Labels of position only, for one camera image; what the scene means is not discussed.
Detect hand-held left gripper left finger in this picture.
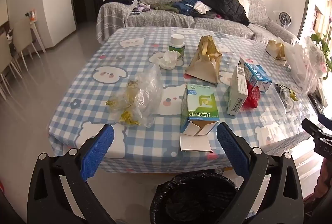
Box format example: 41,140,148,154
27,123,122,224

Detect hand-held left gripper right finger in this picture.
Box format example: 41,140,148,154
216,122,304,224

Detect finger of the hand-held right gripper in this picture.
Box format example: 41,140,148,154
318,113,332,128
301,118,325,139

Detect green medicine box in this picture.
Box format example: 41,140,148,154
180,83,220,153

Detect red mesh net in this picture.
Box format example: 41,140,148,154
244,82,261,110

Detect white box with barcode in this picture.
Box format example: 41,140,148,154
223,66,249,116

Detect clear plastic bag gold wrappers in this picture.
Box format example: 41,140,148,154
106,64,164,128

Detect blue milk carton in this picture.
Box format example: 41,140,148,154
239,57,273,92

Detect gold paper bag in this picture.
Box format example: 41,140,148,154
185,35,223,84

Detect white tissue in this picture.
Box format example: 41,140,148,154
150,50,183,70

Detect white cap green bottle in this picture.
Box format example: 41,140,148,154
168,34,186,60

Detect person's right forearm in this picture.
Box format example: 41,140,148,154
310,159,332,200

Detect black remote control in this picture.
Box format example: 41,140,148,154
308,93,325,113

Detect clear plastic wrapper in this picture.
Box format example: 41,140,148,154
275,83,303,117

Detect clear printed plastic bag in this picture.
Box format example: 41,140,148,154
298,37,328,95

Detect green potted plant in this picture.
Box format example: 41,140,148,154
310,32,332,81

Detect gold white tissue box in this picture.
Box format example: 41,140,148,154
265,37,287,61

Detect small white desk fan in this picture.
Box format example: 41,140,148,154
276,12,293,30

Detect white dining chair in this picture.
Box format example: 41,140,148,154
0,32,23,100
12,18,46,60

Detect black quilted jacket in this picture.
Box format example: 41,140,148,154
201,0,250,26

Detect white cloth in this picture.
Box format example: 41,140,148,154
193,1,212,12

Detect grey covered sofa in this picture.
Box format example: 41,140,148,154
96,0,299,45

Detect purple white patterned clothes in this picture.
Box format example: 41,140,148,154
131,1,151,15

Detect blue clothing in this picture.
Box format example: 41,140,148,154
178,0,205,16

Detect olive green clothing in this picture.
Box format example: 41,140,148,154
150,2,180,13

